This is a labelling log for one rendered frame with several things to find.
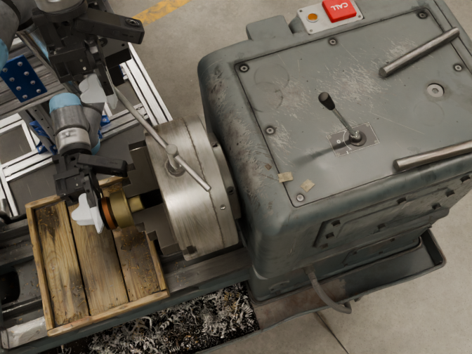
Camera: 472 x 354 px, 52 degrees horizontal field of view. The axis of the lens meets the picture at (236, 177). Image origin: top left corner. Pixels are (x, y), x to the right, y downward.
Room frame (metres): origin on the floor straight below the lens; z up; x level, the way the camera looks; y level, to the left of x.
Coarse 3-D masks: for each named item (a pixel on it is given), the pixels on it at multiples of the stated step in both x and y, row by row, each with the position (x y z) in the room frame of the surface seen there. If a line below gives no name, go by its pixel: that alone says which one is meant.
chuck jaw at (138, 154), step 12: (132, 144) 0.51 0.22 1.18; (144, 144) 0.50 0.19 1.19; (132, 156) 0.47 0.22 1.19; (144, 156) 0.47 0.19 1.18; (132, 168) 0.46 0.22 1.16; (144, 168) 0.46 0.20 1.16; (132, 180) 0.43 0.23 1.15; (144, 180) 0.44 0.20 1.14; (156, 180) 0.44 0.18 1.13; (132, 192) 0.41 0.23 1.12; (144, 192) 0.42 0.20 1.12
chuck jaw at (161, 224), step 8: (152, 208) 0.38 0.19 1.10; (160, 208) 0.38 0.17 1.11; (136, 216) 0.36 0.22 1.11; (144, 216) 0.36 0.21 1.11; (152, 216) 0.36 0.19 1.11; (160, 216) 0.36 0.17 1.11; (168, 216) 0.36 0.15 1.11; (136, 224) 0.35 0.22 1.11; (144, 224) 0.34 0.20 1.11; (152, 224) 0.34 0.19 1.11; (160, 224) 0.34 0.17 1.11; (168, 224) 0.34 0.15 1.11; (152, 232) 0.33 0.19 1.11; (160, 232) 0.32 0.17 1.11; (168, 232) 0.32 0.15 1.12; (152, 240) 0.32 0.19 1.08; (160, 240) 0.30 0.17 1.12; (168, 240) 0.30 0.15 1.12; (176, 240) 0.30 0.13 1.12; (160, 248) 0.29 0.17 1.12; (168, 248) 0.29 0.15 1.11; (176, 248) 0.29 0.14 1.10; (192, 248) 0.29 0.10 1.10
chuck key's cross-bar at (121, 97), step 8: (120, 96) 0.52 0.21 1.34; (128, 104) 0.50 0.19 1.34; (136, 112) 0.49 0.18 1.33; (144, 120) 0.48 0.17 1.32; (152, 128) 0.46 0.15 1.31; (152, 136) 0.45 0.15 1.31; (160, 136) 0.45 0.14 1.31; (160, 144) 0.43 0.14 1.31; (168, 144) 0.43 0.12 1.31; (176, 160) 0.40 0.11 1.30; (184, 160) 0.40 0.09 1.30; (184, 168) 0.38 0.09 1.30; (192, 176) 0.37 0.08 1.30; (200, 176) 0.37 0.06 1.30; (200, 184) 0.35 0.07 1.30; (208, 184) 0.35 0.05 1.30
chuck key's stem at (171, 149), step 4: (172, 144) 0.42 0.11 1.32; (168, 148) 0.41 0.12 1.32; (172, 148) 0.41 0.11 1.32; (176, 148) 0.41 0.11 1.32; (168, 152) 0.41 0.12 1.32; (172, 152) 0.41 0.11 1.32; (176, 152) 0.41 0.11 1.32; (168, 156) 0.41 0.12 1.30; (172, 156) 0.40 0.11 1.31; (172, 160) 0.40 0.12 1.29; (172, 164) 0.41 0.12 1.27; (176, 164) 0.41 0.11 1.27; (176, 168) 0.41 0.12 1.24
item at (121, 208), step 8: (112, 192) 0.43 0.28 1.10; (120, 192) 0.42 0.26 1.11; (104, 200) 0.40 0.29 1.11; (112, 200) 0.40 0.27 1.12; (120, 200) 0.40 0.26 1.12; (128, 200) 0.40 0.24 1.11; (136, 200) 0.40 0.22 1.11; (104, 208) 0.38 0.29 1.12; (112, 208) 0.38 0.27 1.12; (120, 208) 0.38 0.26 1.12; (128, 208) 0.38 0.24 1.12; (136, 208) 0.39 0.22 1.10; (144, 208) 0.40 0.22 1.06; (104, 216) 0.37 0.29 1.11; (112, 216) 0.37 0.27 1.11; (120, 216) 0.37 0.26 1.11; (128, 216) 0.37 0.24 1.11; (104, 224) 0.35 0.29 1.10; (112, 224) 0.35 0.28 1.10; (120, 224) 0.35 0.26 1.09; (128, 224) 0.36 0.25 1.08
